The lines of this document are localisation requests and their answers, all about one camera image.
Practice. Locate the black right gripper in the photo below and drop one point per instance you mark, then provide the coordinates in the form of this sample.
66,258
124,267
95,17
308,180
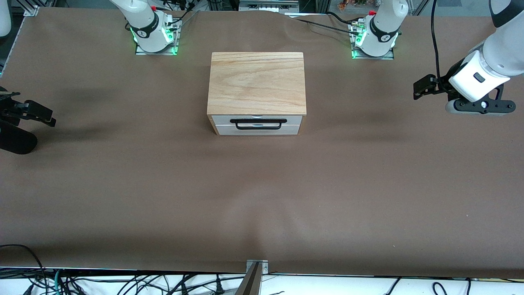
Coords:
8,110

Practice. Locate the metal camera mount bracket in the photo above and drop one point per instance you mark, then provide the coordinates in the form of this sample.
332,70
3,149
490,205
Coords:
253,278

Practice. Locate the black rounded foam object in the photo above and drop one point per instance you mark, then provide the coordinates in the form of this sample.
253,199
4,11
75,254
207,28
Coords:
16,141

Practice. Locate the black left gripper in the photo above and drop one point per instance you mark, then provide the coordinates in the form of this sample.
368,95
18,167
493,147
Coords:
443,80

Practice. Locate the grey rack equipment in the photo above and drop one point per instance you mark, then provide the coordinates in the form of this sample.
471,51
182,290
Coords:
268,5

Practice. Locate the wooden drawer cabinet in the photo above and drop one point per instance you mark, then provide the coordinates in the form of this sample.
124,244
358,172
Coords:
256,82

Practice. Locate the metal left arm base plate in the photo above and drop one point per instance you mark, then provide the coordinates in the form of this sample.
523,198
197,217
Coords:
389,55

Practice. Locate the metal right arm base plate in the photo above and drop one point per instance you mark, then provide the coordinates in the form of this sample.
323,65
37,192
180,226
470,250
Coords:
141,51

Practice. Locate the white plain drawer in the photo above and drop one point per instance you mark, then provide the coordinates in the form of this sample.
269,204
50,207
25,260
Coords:
294,130

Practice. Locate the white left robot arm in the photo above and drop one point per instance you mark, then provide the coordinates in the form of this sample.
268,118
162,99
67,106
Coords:
497,57

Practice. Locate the aluminium extrusion corner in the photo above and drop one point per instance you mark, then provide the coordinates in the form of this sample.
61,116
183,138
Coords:
32,10

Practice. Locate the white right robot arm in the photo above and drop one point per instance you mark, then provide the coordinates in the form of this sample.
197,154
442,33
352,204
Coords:
145,28

